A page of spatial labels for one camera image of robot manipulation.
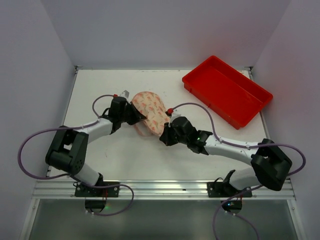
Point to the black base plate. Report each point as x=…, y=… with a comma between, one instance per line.
x=219, y=189
x=83, y=191

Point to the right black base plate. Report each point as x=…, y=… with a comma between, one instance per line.
x=219, y=189

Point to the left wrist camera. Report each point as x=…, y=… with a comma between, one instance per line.
x=125, y=94

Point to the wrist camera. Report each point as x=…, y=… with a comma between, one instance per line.
x=125, y=94
x=174, y=115

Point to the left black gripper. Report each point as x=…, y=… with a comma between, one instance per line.
x=130, y=113

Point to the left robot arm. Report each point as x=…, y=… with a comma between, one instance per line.
x=68, y=149

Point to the aluminium front rail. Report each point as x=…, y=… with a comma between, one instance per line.
x=64, y=189

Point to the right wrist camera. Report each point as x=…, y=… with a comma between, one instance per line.
x=174, y=115

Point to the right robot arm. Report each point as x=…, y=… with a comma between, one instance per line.
x=267, y=164

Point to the red plastic tray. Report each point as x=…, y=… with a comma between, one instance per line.
x=226, y=91

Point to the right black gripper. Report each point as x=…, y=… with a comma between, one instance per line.
x=170, y=134

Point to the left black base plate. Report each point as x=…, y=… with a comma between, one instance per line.
x=83, y=191

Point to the floral fabric laundry bag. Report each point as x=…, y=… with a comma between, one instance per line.
x=152, y=107

